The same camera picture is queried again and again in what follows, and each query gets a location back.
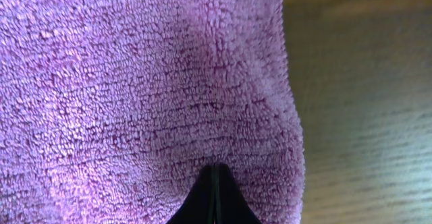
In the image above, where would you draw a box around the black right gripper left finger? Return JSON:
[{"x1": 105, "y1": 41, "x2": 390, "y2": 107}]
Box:
[{"x1": 167, "y1": 165, "x2": 214, "y2": 224}]

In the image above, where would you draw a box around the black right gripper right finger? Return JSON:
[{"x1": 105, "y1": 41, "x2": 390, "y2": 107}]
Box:
[{"x1": 215, "y1": 164, "x2": 261, "y2": 224}]

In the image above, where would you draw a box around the purple microfiber cloth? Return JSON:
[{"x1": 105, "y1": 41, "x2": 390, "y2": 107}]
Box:
[{"x1": 1, "y1": 0, "x2": 305, "y2": 223}]

